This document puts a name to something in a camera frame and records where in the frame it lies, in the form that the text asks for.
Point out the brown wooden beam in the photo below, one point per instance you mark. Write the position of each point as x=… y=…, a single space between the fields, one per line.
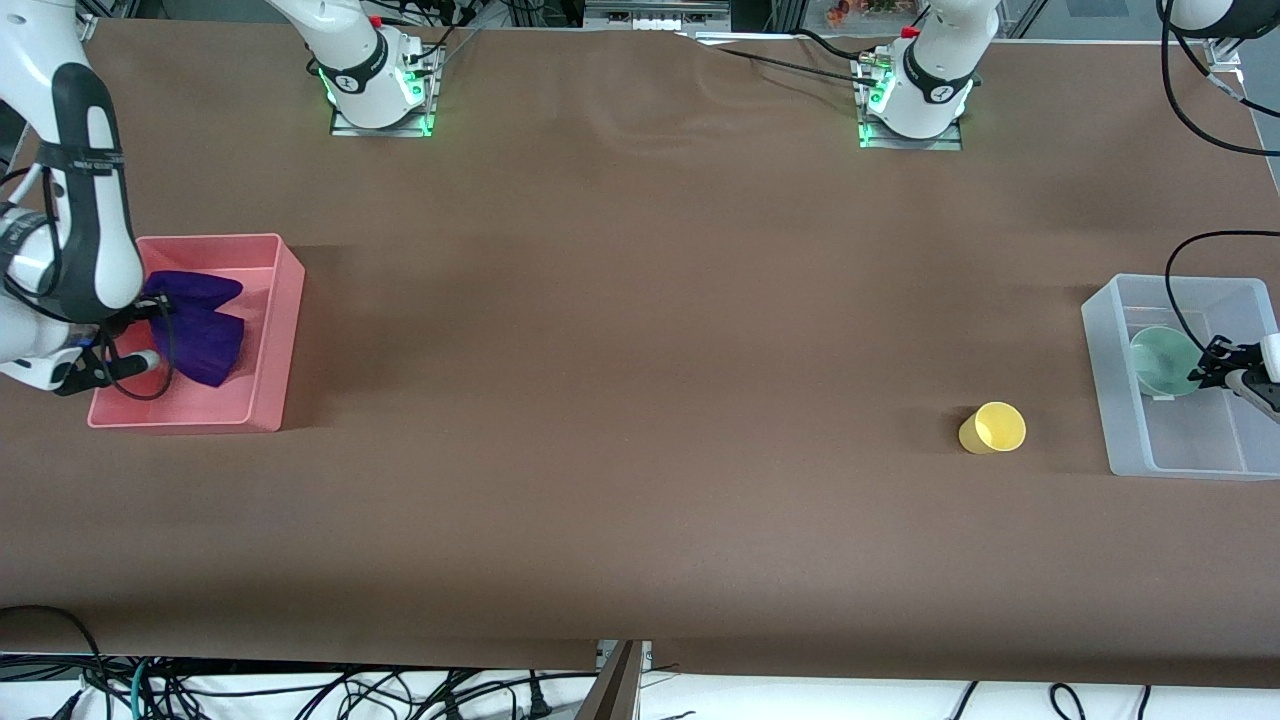
x=612 y=690

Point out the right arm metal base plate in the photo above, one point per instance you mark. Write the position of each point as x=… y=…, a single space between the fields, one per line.
x=425 y=95

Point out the translucent plastic box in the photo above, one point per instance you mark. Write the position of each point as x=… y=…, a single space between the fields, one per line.
x=1180 y=440

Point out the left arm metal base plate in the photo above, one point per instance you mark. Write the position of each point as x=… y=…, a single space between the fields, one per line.
x=950 y=142

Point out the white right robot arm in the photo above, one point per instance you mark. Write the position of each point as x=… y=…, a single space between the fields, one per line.
x=95 y=220

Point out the grey background equipment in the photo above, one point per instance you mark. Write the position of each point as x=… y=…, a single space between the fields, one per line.
x=655 y=14

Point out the yellow cup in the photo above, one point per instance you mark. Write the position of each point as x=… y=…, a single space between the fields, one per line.
x=990 y=430

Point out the silver corner bracket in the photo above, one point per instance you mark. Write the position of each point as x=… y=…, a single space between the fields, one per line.
x=80 y=25
x=1222 y=52

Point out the pink plastic box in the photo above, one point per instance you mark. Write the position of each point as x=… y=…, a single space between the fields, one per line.
x=270 y=330

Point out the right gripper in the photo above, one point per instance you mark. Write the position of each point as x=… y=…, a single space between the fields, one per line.
x=143 y=314

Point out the white metal bracket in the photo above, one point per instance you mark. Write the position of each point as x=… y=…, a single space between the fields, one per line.
x=645 y=655

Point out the purple microfibre cloth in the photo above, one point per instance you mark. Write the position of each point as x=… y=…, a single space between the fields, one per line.
x=210 y=345

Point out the brown table cover sheet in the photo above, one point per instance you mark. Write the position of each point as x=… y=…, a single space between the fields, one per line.
x=640 y=350

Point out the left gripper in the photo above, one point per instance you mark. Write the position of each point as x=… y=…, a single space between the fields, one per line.
x=1222 y=366

